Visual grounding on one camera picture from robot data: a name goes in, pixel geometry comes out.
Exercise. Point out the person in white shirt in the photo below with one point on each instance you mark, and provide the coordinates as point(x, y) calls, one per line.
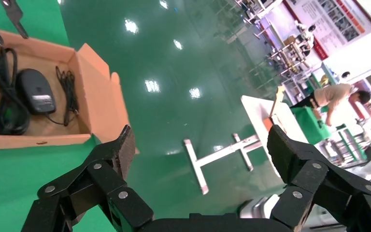
point(307, 35)

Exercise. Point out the white table with white legs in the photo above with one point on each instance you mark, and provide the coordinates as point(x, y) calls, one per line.
point(256, 109)

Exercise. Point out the person in beige shirt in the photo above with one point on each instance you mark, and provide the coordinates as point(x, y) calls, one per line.
point(332, 94)

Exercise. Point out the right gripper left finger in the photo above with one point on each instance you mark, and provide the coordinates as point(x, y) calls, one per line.
point(102, 173)

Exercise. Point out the small orange cardboard box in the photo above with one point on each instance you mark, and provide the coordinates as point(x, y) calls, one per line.
point(277, 99)

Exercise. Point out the silver metal binder clip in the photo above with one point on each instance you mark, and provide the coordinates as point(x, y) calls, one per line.
point(12, 12)

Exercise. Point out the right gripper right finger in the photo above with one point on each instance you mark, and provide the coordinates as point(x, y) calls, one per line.
point(300, 163)

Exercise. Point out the wall poster board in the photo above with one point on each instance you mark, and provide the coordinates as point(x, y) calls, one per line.
point(332, 19)

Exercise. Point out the green table cloth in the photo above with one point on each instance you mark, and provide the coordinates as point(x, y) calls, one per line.
point(6, 179)

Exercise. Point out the open brown cardboard box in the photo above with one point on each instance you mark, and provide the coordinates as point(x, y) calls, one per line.
point(102, 105)

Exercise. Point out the green bin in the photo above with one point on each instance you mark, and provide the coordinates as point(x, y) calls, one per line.
point(310, 125)

